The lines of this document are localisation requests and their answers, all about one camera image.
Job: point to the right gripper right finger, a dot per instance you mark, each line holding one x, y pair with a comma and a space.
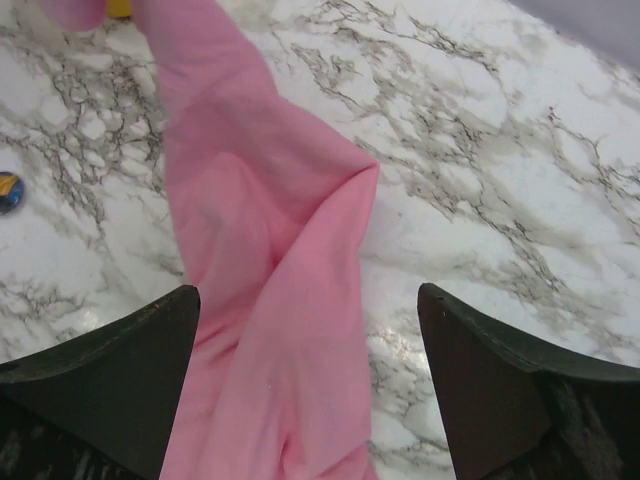
515, 406

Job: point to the round blue yellow brooch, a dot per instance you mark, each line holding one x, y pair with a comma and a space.
11, 192

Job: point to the pink t-shirt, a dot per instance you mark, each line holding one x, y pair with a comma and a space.
269, 207

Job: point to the yellow plastic bin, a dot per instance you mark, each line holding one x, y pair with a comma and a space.
119, 9

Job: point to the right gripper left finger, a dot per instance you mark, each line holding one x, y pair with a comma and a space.
101, 405

